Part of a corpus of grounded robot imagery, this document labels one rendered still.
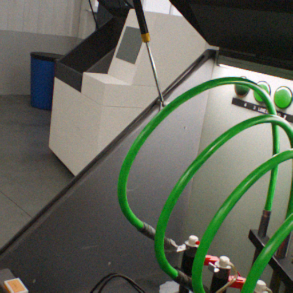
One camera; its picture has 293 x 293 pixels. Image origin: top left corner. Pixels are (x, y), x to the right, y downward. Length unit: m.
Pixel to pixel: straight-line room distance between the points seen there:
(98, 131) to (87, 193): 2.63
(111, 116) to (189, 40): 0.89
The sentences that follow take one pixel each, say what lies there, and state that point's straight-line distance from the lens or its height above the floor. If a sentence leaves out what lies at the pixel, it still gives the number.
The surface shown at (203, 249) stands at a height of 1.22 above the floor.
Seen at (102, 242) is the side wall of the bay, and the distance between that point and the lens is 1.17.
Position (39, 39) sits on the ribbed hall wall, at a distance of 7.96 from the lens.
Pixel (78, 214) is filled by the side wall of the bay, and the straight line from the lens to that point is 1.09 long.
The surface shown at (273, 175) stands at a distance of 0.97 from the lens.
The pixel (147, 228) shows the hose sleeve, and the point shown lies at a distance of 0.78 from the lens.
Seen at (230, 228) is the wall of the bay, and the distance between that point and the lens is 1.20.
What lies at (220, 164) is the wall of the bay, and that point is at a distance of 1.19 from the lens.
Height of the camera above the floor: 1.50
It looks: 16 degrees down
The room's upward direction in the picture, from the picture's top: 8 degrees clockwise
